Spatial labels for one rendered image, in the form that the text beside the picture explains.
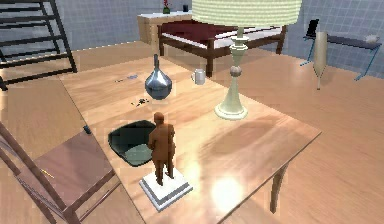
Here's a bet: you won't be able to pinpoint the brown wooden chair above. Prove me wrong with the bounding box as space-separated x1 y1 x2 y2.
0 120 122 224

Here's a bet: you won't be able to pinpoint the beige cone floor lamp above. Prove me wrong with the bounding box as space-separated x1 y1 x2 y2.
312 31 329 91

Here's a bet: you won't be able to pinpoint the grey metal mug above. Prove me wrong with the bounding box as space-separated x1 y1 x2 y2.
190 68 207 86

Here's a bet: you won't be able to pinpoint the brown man statue white base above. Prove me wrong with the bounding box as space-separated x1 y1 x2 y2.
138 111 194 212

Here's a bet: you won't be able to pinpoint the yellow pencil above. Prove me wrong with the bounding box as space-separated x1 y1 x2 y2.
40 168 56 179

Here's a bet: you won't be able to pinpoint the dark desk blue legs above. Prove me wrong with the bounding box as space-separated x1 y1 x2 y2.
299 33 383 82

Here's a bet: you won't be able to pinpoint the light wooden table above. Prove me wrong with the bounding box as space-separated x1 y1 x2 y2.
59 55 323 224

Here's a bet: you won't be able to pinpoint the dark green bowl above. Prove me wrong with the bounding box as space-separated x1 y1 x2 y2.
107 119 158 168

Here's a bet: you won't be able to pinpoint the black laptop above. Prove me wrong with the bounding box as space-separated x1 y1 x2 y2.
305 18 320 38

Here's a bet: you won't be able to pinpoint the light wooden dresser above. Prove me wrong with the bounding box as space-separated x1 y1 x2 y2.
136 10 194 46

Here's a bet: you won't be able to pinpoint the cream table lamp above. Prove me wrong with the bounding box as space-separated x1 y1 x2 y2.
191 0 303 121

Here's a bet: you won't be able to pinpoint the black slatted chair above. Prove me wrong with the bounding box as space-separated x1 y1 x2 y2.
0 0 78 92

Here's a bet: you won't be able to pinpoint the black keys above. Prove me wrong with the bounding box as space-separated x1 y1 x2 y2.
131 97 151 108

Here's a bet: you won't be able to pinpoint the blue metallic vase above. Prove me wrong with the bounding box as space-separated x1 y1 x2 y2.
144 53 173 101

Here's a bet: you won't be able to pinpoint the blue pen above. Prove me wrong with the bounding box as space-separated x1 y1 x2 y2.
114 74 139 83

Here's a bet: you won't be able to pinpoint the bed with dark red blanket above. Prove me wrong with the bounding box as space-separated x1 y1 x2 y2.
157 19 288 78

